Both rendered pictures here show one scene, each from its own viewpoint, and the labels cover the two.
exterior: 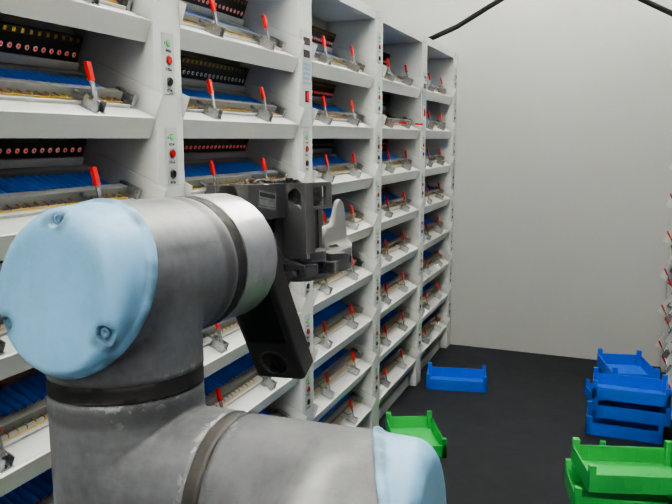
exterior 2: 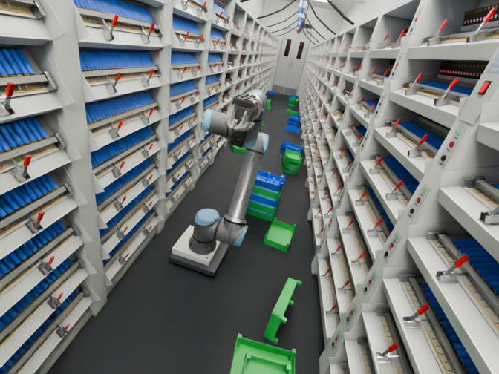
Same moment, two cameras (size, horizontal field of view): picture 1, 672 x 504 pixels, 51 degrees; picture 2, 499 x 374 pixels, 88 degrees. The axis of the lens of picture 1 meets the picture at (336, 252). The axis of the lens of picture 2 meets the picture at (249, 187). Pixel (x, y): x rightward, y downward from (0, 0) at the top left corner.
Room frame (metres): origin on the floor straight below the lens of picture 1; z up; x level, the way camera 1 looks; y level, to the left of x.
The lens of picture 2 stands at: (1.39, -0.15, 1.35)
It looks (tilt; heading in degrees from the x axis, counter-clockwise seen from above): 28 degrees down; 162
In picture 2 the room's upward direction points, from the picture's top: 12 degrees clockwise
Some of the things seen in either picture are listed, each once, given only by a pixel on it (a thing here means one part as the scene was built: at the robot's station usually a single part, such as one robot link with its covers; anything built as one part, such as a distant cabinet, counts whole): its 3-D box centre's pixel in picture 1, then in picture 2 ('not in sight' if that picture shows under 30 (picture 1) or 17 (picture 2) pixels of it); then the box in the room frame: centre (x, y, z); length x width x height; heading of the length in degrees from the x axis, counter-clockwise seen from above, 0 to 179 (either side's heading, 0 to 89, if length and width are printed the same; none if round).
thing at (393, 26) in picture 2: not in sight; (350, 136); (-0.43, 1.21, 0.86); 0.20 x 0.09 x 1.73; 68
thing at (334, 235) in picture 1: (337, 230); (232, 117); (0.65, 0.00, 1.16); 0.09 x 0.03 x 0.06; 156
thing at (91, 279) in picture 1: (128, 281); (253, 103); (0.41, 0.12, 1.16); 0.12 x 0.09 x 0.10; 156
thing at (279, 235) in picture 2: not in sight; (280, 233); (-0.17, 0.72, 0.04); 0.30 x 0.20 x 0.08; 148
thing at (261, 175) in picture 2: not in sight; (267, 178); (-0.54, 0.64, 0.36); 0.30 x 0.20 x 0.08; 61
